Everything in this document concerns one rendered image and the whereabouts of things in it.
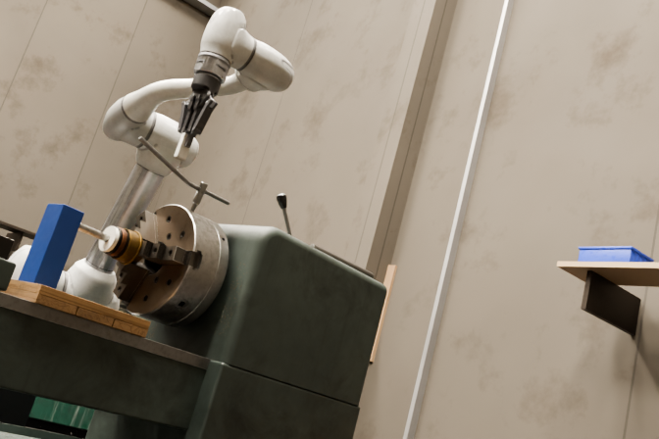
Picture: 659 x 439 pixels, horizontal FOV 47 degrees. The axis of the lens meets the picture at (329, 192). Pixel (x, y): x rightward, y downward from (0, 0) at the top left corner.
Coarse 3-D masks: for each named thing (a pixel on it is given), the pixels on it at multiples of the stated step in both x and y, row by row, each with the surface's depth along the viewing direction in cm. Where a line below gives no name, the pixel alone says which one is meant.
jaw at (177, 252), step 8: (144, 248) 197; (152, 248) 198; (160, 248) 197; (168, 248) 197; (176, 248) 195; (144, 256) 197; (152, 256) 197; (160, 256) 197; (168, 256) 196; (176, 256) 195; (184, 256) 197; (192, 256) 197; (160, 264) 202; (168, 264) 200; (176, 264) 198; (184, 264) 197; (192, 264) 197
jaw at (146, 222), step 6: (138, 216) 212; (144, 216) 210; (150, 216) 212; (156, 216) 214; (138, 222) 207; (144, 222) 208; (150, 222) 210; (156, 222) 212; (132, 228) 204; (138, 228) 205; (144, 228) 206; (150, 228) 208; (156, 228) 211; (144, 234) 205; (150, 234) 207; (156, 234) 209; (144, 240) 205; (150, 240) 206; (156, 240) 208
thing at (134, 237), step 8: (120, 232) 195; (128, 232) 198; (136, 232) 201; (120, 240) 194; (128, 240) 196; (136, 240) 198; (120, 248) 195; (128, 248) 196; (136, 248) 197; (112, 256) 196; (120, 256) 196; (128, 256) 197; (136, 256) 197; (128, 264) 198
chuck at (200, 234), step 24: (168, 216) 210; (192, 216) 204; (168, 240) 206; (192, 240) 199; (216, 240) 205; (216, 264) 202; (144, 288) 204; (168, 288) 197; (192, 288) 198; (144, 312) 200; (168, 312) 199
